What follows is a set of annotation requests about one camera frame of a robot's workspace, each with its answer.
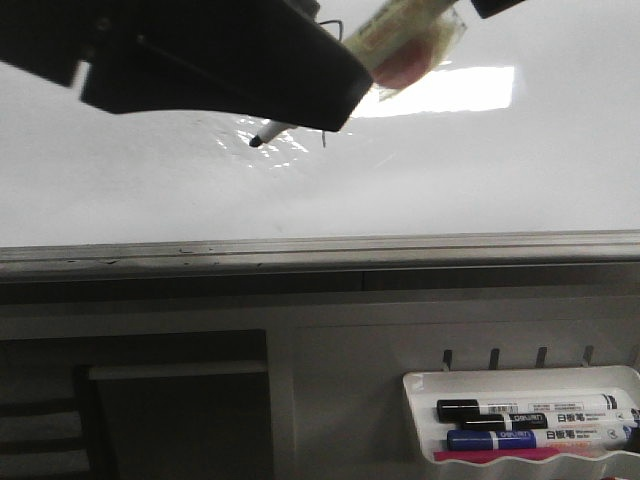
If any blue capped marker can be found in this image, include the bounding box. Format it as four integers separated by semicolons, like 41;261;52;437
446;425;637;451

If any black capped marker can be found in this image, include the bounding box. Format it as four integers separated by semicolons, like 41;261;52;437
460;408;639;431
436;393;621;422

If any white plastic marker tray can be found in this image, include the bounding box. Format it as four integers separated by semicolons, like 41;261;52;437
403;366;639;479

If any black taped whiteboard marker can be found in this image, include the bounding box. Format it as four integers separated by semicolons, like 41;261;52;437
249;0;469;149

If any black object tray right edge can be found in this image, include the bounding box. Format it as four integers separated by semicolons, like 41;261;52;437
624;428;640;454

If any black capped marker top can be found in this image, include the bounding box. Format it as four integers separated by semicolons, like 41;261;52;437
436;393;621;422

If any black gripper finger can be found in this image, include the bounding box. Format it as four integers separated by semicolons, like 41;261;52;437
1;1;372;132
471;0;524;19

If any white whiteboard with grey frame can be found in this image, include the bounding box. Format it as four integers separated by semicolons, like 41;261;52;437
1;1;639;279

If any black capped marker middle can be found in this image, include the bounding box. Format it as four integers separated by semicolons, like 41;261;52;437
460;408;639;431

